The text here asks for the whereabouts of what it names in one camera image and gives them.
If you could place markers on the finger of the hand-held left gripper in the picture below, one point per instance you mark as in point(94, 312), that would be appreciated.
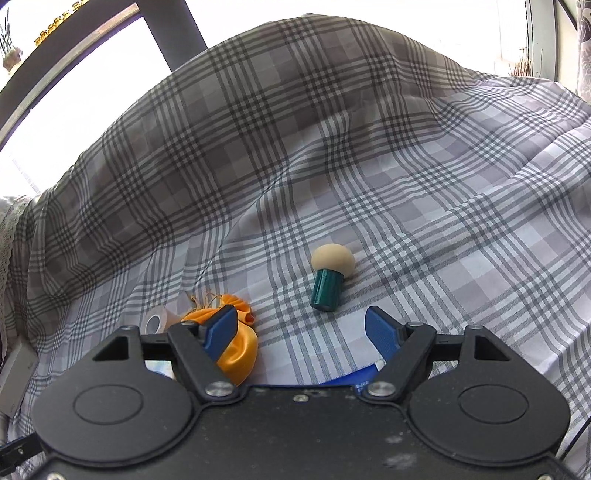
point(19, 448)

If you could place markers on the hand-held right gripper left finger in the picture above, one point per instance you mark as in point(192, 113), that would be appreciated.
point(222, 328)

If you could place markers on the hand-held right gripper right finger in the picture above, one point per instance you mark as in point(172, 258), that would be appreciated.
point(381, 331)

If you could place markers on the orange satin pouch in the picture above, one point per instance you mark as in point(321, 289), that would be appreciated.
point(240, 357)

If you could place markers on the blue plastic packet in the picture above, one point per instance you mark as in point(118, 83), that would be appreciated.
point(348, 376)

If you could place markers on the white tape roll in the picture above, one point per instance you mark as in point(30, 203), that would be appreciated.
point(159, 318)

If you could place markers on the white cardboard box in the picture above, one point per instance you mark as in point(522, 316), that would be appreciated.
point(16, 376)

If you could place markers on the grey plaid bed sheet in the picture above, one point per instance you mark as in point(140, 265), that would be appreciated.
point(323, 161)

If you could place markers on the dried twigs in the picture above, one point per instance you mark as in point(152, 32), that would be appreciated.
point(524, 64)

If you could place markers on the row of yellow jars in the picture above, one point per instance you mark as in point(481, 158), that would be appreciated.
point(55, 27)

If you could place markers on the small potted plant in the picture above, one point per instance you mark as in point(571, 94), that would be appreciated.
point(10, 53)

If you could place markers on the patterned lace curtain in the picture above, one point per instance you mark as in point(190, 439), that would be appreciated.
point(584, 46)

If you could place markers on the dark window frame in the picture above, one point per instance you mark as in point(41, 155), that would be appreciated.
point(175, 23)

